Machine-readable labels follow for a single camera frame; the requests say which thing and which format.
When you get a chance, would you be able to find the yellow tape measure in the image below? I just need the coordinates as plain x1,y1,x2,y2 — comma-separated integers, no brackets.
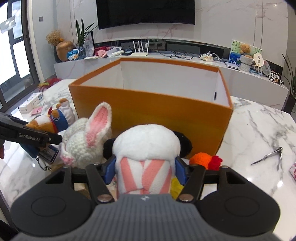
170,177,184,200

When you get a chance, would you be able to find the orange crochet ball toy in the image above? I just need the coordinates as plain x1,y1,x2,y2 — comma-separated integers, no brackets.
189,153,223,171

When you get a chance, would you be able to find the white crochet bunny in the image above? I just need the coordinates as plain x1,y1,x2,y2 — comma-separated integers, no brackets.
59,102,112,169

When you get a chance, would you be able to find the brown plush keychain doll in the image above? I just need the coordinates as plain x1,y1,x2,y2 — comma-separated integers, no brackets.
24,98,76,171

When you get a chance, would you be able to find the pink striped white plush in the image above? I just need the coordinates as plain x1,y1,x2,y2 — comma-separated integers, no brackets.
103,124,193,196

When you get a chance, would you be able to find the brown gift box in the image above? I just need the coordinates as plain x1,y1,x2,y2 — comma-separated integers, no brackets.
74,183,91,199

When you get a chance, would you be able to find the small pink card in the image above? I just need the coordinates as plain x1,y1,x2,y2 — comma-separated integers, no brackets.
31,106,43,116

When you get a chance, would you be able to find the white blue small box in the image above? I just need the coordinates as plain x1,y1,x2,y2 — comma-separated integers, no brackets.
18,92,44,113

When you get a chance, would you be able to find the red feather duster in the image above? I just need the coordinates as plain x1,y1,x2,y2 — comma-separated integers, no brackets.
38,77,61,92

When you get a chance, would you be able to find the orange cardboard box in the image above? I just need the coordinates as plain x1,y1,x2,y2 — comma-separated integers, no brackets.
69,57,233,155

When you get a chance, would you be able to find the bronze round vase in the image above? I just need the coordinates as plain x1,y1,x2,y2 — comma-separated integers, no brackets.
56,41,74,62

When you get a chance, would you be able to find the silver nail clipper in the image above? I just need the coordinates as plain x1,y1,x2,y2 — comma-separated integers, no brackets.
251,147,283,166

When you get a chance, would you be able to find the white tv console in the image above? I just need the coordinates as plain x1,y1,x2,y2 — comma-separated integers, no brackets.
53,52,290,110

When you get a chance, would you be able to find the red silver foil packet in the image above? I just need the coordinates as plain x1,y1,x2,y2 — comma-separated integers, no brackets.
289,163,296,181

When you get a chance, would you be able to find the white power strip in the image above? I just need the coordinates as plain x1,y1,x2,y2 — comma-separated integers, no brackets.
199,52,221,62

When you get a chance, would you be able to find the green plant in blue vase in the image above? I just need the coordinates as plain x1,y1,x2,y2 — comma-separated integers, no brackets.
76,19,97,59

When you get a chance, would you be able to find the white wifi router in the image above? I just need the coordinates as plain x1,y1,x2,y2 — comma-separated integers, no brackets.
130,41,149,57

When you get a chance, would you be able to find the potted green plant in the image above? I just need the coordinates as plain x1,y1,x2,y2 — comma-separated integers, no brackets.
282,54,295,114

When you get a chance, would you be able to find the round paper fan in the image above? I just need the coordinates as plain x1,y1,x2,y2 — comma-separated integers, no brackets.
253,52,264,68

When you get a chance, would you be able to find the small brown teddy bear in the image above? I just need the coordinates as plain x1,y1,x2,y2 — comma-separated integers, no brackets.
239,43,252,58

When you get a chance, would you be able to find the black television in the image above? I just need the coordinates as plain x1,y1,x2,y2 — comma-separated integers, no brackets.
96,0,195,29

